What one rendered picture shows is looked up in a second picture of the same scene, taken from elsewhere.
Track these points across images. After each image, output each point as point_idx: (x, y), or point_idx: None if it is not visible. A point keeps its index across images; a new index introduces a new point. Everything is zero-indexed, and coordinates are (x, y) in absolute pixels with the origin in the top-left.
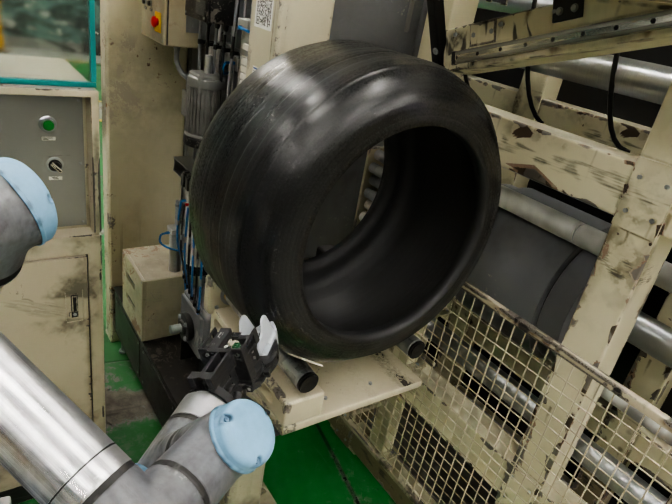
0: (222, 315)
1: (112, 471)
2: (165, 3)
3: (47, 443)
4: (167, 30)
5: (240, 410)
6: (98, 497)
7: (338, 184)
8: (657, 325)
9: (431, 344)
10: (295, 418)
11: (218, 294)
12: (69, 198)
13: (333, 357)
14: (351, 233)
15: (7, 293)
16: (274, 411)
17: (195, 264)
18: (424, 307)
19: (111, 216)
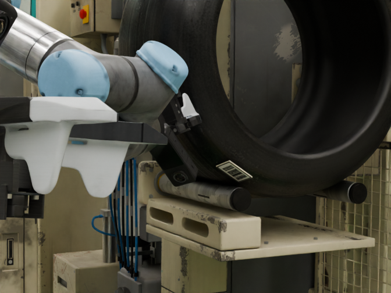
0: (156, 200)
1: (69, 38)
2: None
3: (27, 22)
4: (94, 17)
5: (159, 43)
6: (60, 43)
7: (272, 124)
8: None
9: (390, 233)
10: (233, 242)
11: (152, 181)
12: None
13: (262, 171)
14: (280, 121)
15: None
16: (211, 241)
17: (130, 232)
18: (353, 135)
19: (41, 231)
